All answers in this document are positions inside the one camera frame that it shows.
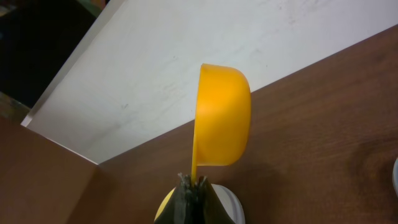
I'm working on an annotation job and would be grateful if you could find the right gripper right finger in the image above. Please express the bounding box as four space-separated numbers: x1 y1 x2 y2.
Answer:
194 176 235 224

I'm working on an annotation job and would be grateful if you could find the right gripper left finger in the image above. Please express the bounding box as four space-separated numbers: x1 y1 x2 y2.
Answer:
154 174 195 224

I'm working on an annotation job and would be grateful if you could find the yellow measuring scoop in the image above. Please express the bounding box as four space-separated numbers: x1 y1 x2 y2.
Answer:
190 63 251 184

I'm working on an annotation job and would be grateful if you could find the yellow plastic bowl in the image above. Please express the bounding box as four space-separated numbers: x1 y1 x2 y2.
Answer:
154 188 175 220

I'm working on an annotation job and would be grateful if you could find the white digital kitchen scale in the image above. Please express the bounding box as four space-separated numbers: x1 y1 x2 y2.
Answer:
212 184 246 224

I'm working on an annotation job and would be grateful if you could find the clear plastic container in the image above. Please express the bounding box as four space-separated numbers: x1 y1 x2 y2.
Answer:
392 159 398 196

